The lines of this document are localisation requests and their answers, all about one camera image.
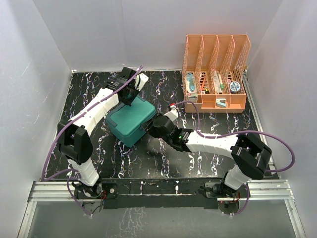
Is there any green medicine kit box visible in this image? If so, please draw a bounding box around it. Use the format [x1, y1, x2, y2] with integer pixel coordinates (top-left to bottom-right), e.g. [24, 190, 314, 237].
[106, 96, 156, 147]

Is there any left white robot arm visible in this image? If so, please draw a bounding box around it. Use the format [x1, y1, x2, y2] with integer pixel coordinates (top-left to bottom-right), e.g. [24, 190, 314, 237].
[56, 67, 149, 198]

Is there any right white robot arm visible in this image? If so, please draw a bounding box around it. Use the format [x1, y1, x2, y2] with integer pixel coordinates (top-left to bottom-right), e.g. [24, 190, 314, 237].
[142, 114, 272, 197]

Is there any small white red box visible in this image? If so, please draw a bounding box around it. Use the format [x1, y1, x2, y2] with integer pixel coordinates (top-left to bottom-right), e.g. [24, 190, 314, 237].
[186, 92, 198, 103]

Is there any blue brush blister pack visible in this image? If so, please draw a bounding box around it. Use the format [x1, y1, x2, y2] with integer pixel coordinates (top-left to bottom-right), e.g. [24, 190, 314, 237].
[185, 72, 197, 93]

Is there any teal white small box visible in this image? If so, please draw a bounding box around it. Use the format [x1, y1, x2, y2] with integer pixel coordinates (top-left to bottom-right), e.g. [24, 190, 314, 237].
[215, 98, 227, 108]

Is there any white tube in organizer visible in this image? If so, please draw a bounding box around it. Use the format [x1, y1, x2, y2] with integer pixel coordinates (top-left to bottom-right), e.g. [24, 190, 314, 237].
[213, 71, 224, 94]

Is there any orange file organizer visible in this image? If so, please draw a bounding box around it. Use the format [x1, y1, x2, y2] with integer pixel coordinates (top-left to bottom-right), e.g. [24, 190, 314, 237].
[182, 35, 251, 113]

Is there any round blue white tin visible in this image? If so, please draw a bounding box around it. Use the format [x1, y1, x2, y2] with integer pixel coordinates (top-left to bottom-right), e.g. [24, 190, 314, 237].
[229, 81, 241, 94]

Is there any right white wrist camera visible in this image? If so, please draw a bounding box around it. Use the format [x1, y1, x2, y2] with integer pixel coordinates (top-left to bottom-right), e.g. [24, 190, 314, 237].
[164, 104, 178, 121]

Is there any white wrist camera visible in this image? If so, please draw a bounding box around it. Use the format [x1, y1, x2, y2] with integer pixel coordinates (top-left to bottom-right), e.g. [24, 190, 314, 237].
[164, 104, 178, 121]
[134, 73, 149, 91]

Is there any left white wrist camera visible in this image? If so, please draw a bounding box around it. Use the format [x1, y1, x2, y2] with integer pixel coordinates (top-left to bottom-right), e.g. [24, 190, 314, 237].
[134, 73, 149, 91]

